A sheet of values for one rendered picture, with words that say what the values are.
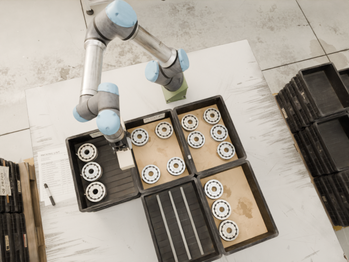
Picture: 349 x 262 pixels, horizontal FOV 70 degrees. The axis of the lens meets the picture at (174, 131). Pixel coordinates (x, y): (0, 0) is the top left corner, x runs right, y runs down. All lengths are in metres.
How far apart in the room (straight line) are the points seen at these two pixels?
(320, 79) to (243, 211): 1.36
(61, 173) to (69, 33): 1.77
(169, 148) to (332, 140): 1.40
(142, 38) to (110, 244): 1.09
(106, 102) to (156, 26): 2.11
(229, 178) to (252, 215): 0.23
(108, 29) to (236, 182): 1.00
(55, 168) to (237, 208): 1.08
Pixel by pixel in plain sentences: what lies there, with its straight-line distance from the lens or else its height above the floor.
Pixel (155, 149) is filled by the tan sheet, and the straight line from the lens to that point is 1.43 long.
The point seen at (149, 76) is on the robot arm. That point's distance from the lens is 1.44.
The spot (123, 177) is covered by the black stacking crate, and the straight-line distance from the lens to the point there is 1.42.
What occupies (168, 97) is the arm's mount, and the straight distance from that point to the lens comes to 1.62.
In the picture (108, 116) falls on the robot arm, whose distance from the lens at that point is 0.86.
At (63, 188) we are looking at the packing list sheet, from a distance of 1.63.
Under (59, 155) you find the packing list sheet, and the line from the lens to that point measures 1.68.
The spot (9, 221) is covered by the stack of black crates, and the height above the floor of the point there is 0.36.
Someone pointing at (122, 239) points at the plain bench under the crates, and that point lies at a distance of 1.54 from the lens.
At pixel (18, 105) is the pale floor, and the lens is 2.78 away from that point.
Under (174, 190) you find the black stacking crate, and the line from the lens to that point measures 1.40.
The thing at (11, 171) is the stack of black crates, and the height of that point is 0.27.
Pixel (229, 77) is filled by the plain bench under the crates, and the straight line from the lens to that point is 1.83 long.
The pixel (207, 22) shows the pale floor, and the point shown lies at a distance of 3.02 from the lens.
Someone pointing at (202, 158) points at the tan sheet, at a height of 0.83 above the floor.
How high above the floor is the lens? 2.22
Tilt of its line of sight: 72 degrees down
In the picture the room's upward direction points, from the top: 9 degrees clockwise
